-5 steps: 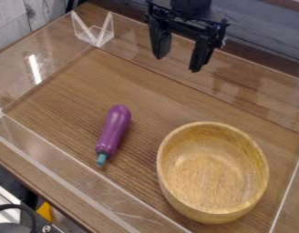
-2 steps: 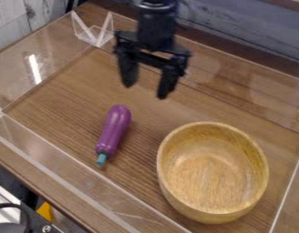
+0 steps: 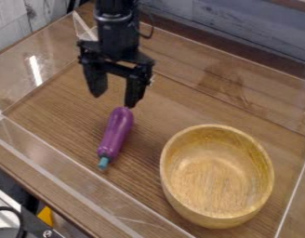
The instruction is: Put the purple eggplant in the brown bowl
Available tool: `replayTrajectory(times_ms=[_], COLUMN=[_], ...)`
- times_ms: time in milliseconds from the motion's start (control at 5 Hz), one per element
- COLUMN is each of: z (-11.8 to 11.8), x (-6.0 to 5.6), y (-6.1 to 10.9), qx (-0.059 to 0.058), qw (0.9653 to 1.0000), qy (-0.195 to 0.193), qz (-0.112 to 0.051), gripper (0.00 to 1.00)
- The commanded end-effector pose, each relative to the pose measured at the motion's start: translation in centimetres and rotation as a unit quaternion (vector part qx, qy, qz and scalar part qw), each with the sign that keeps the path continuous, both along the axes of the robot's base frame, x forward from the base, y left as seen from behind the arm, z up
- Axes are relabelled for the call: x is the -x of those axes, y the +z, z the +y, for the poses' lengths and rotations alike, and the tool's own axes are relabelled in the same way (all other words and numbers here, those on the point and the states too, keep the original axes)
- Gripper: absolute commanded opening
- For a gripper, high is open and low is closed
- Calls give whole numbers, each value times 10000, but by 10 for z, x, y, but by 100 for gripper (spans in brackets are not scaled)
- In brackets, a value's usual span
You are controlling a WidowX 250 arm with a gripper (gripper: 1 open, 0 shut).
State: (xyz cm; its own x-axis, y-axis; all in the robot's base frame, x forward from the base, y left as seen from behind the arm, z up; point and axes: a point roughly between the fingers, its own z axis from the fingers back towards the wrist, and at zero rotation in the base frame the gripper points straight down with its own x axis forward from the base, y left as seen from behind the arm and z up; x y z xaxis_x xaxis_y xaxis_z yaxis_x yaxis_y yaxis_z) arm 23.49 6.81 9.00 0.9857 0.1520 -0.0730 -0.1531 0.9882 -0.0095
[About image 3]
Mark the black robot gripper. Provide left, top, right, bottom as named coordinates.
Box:
left=79, top=12, right=154, bottom=108

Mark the purple toy eggplant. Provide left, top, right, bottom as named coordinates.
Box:
left=98, top=107, right=135, bottom=169

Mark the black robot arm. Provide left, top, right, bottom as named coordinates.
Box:
left=78, top=0, right=155, bottom=108

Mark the brown wooden bowl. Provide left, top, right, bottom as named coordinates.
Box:
left=160, top=124, right=276, bottom=230

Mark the yellow black device corner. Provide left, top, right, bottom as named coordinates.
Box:
left=38, top=205, right=72, bottom=238

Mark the clear acrylic corner bracket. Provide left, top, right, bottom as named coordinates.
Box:
left=72, top=11, right=99, bottom=41

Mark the clear acrylic tray wall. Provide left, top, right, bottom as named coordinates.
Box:
left=0, top=106, right=194, bottom=238

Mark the black cable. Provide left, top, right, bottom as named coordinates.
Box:
left=0, top=205, right=28, bottom=238

